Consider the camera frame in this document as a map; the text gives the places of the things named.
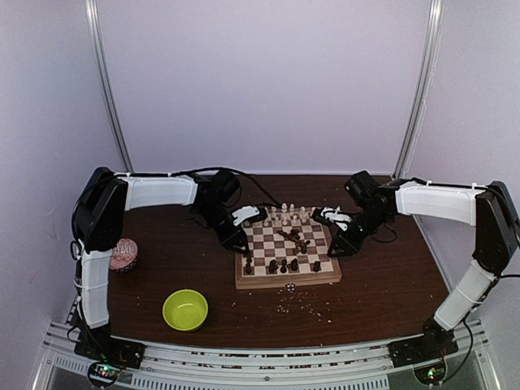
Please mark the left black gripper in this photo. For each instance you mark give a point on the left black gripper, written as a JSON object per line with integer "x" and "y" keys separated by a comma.
{"x": 229, "y": 240}

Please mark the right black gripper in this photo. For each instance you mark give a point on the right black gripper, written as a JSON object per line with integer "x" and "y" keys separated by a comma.
{"x": 349, "y": 245}

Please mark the dark queen piece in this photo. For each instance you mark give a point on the dark queen piece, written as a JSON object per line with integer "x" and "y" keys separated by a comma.
{"x": 272, "y": 267}

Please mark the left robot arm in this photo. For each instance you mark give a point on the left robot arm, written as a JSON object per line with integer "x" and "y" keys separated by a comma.
{"x": 112, "y": 203}

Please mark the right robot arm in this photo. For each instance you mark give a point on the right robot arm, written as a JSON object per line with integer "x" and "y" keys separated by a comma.
{"x": 488, "y": 209}

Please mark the pile of dark chess pieces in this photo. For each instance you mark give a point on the pile of dark chess pieces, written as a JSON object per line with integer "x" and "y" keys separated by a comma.
{"x": 300, "y": 245}

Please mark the wooden chess board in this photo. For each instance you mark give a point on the wooden chess board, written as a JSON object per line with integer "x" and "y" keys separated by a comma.
{"x": 265, "y": 244}

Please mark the green plastic bowl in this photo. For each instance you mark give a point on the green plastic bowl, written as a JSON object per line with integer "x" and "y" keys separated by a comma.
{"x": 185, "y": 310}

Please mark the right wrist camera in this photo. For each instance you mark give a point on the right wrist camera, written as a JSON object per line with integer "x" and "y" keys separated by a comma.
{"x": 328, "y": 216}

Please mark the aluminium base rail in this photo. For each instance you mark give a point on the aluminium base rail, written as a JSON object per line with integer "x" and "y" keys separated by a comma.
{"x": 366, "y": 365}

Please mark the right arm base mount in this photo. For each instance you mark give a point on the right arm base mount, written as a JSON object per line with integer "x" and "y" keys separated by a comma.
{"x": 425, "y": 355}

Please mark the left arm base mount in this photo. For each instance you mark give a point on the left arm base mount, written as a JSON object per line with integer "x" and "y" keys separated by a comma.
{"x": 109, "y": 364}

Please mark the right aluminium frame post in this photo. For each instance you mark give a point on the right aluminium frame post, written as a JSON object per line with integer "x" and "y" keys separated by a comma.
{"x": 425, "y": 75}

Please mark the aluminium frame post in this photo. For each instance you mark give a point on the aluminium frame post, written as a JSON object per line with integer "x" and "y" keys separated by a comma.
{"x": 93, "y": 21}
{"x": 425, "y": 75}

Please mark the left aluminium frame post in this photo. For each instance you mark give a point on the left aluminium frame post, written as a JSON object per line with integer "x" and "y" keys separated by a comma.
{"x": 93, "y": 21}

